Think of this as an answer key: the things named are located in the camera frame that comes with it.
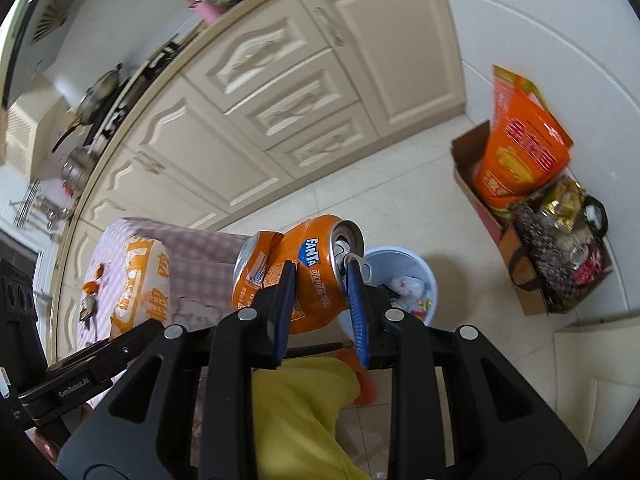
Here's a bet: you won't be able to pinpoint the patterned shopping bag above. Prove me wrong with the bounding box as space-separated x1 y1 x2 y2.
499 176 612 315

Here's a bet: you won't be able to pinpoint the orange crushed soda can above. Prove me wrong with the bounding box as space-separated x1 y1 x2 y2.
232 214 364 335

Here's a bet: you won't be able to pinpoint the black snack wrapper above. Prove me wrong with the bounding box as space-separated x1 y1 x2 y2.
79 294 98 330

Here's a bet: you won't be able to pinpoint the yellow trousers leg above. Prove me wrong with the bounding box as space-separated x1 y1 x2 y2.
252 349 376 479

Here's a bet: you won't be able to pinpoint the grey range hood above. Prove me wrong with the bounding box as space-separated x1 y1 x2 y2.
2 0 84 107

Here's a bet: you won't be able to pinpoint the black gas stove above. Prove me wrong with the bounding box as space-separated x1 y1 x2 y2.
82 34 183 146

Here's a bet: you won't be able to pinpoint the cream cabinets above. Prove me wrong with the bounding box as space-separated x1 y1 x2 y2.
1 76 67 181
46 0 465 360

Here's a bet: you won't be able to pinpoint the orange white plastic bag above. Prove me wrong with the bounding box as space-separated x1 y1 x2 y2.
110 236 171 339

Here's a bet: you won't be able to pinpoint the wall utensil rack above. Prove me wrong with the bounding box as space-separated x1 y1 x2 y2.
10 179 72 233

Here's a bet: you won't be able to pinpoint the pink utensil holder cup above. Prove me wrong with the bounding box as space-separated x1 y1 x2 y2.
191 0 221 25

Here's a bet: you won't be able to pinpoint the orange peel piece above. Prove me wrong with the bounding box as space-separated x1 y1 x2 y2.
82 281 99 295

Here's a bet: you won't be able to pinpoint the steel wok with lid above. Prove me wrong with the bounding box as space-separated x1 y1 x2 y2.
51 63 122 153

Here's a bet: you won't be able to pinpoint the pink checkered tablecloth table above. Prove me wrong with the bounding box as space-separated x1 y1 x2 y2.
76 217 247 350

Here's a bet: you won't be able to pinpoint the cream upper left cabinets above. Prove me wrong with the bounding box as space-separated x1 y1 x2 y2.
1 76 67 181

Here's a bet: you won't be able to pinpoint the light blue trash bin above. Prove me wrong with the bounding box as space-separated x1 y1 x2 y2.
363 246 438 326

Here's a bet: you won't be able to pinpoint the orange rice bag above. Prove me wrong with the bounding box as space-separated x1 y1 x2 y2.
472 65 573 219

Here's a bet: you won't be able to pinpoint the brown cardboard box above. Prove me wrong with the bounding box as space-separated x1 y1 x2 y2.
450 120 614 316

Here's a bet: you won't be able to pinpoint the cream lower cabinets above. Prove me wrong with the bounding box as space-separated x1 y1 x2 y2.
46 0 465 360

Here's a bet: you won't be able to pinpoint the steel stock pot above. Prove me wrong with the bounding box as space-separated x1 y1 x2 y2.
61 146 98 193

